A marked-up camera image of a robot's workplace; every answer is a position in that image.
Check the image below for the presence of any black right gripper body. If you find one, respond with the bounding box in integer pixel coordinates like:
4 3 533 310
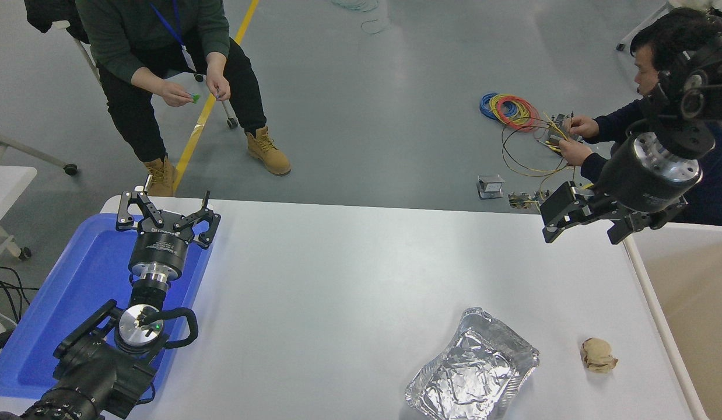
594 137 698 214

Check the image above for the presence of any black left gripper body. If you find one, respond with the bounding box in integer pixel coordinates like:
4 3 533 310
128 212 194 276

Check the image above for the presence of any yellow wire bundle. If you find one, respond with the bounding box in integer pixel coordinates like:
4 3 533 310
502 111 579 179

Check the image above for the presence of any crinkled foil plate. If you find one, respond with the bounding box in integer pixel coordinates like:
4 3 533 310
404 307 541 420

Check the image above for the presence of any person's left hand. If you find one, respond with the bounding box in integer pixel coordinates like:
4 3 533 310
205 70 232 101
558 138 593 167

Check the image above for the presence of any person's right hand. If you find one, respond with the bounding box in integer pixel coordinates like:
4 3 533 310
569 115 600 139
161 82 194 107

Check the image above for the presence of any small open metal box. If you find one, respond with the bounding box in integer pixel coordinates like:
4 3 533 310
476 174 505 200

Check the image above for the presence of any person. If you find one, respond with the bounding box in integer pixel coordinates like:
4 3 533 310
558 7 722 228
75 0 292 197

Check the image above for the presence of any large pale bin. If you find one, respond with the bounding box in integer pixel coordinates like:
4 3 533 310
622 222 722 420

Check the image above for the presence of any blue plastic tray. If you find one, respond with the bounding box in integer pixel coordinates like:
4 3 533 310
0 213 216 400

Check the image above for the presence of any grey wheeled base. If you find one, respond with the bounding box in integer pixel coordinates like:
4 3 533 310
0 79 79 177

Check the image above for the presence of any small white table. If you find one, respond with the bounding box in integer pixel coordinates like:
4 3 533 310
0 165 38 260

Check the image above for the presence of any crumpled tan paper ball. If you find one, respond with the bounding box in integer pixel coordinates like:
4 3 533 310
581 337 619 375

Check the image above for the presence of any black jacket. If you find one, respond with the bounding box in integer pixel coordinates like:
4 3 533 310
24 0 90 44

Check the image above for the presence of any grey metal box with wires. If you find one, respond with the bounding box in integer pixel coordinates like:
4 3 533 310
539 113 584 153

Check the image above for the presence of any red wire coil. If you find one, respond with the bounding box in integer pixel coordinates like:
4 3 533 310
490 94 541 132

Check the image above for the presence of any yellow wire coil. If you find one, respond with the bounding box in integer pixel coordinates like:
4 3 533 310
492 96 534 127

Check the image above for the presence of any blue wire coil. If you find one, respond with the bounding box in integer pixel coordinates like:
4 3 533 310
479 92 516 122

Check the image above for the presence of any black floor cable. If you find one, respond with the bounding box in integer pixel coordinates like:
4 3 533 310
0 265 32 327

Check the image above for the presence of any blue lanyard with badge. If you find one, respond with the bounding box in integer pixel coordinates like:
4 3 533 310
149 0 197 72

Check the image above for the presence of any teal floor cable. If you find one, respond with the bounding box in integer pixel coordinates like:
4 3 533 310
331 0 392 34

